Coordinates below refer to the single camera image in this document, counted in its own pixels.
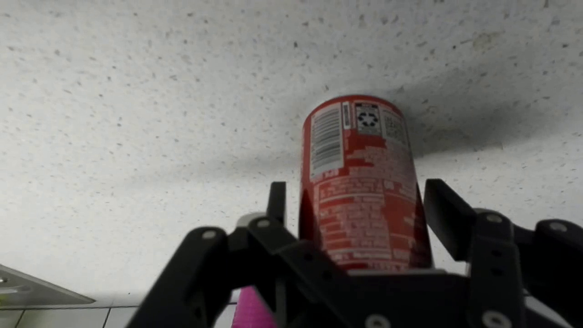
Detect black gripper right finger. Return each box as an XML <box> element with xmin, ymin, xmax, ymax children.
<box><xmin>423</xmin><ymin>177</ymin><xmax>583</xmax><ymax>328</ymax></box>

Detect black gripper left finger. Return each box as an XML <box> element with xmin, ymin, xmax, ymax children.
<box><xmin>126</xmin><ymin>181</ymin><xmax>391</xmax><ymax>328</ymax></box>

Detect red soda can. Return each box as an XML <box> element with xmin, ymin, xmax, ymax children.
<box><xmin>298</xmin><ymin>93</ymin><xmax>436</xmax><ymax>274</ymax></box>

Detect pink plastic cup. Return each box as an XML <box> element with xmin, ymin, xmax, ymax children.
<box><xmin>236</xmin><ymin>285</ymin><xmax>283</xmax><ymax>328</ymax></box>

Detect stainless steel sink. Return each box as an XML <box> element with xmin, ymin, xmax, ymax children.
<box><xmin>0</xmin><ymin>263</ymin><xmax>97</xmax><ymax>308</ymax></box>

